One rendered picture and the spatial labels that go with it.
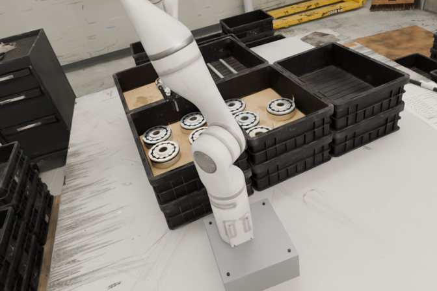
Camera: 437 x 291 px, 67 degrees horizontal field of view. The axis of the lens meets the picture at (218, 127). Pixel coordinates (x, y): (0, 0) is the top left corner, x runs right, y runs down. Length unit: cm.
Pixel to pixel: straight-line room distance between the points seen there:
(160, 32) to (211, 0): 391
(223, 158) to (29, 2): 393
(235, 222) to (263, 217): 13
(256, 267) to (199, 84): 46
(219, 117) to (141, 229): 56
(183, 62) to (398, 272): 72
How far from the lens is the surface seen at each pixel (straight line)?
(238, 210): 79
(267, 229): 91
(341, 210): 108
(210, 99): 65
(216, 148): 65
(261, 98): 133
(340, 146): 121
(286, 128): 100
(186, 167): 92
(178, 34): 60
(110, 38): 445
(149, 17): 60
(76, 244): 120
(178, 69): 60
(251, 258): 87
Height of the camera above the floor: 152
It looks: 35 degrees down
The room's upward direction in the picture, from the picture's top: 12 degrees counter-clockwise
